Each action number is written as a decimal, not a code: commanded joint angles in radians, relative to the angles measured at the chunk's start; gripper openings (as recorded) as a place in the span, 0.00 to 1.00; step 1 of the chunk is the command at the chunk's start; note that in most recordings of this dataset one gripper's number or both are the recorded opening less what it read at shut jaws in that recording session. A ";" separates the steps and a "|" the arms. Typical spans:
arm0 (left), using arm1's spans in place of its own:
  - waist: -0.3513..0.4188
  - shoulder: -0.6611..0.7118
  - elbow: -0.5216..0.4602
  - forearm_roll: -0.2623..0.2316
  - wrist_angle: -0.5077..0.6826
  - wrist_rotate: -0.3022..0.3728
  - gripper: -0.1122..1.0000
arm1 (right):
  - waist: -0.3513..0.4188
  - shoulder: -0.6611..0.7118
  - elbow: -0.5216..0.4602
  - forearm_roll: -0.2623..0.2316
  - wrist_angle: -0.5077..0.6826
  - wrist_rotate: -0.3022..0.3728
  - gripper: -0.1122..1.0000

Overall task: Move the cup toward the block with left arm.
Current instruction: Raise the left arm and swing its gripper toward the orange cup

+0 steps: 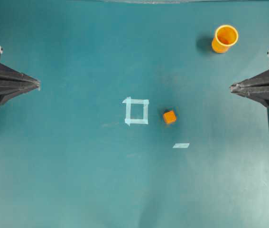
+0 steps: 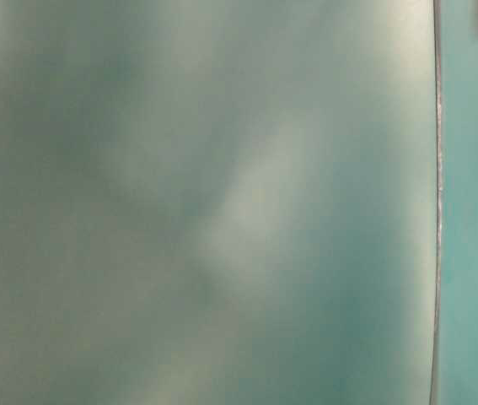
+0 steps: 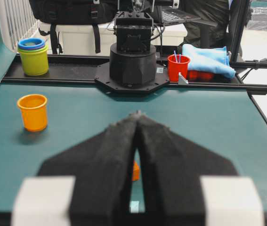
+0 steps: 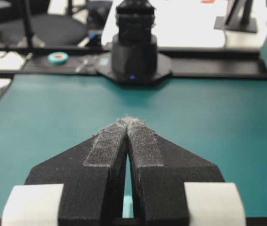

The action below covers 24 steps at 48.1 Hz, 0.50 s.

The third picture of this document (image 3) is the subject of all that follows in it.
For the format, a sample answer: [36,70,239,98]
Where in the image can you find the orange plastic cup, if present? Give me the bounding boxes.
[17,94,48,132]

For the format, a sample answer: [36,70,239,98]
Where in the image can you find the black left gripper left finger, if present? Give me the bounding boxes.
[12,113,140,226]

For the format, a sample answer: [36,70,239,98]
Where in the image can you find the black laptop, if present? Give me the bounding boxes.
[152,6,201,26]

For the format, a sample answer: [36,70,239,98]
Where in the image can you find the orange block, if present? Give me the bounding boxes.
[132,161,140,181]

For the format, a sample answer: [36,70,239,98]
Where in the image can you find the stacked green blue cups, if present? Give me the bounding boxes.
[17,38,49,76]

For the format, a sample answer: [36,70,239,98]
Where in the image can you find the black metal frame rail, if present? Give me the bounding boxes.
[229,0,267,70]

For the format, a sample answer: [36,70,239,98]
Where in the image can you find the black backpack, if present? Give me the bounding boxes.
[29,0,118,55]

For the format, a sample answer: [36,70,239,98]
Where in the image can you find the light blue cloth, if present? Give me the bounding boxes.
[182,44,235,79]

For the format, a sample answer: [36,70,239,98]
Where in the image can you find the red cup with straws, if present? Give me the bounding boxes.
[168,55,190,82]

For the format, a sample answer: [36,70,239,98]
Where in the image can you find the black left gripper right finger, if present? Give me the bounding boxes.
[133,113,265,226]

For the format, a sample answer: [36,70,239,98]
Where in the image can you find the red objects under cloth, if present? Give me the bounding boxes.
[187,70,214,82]

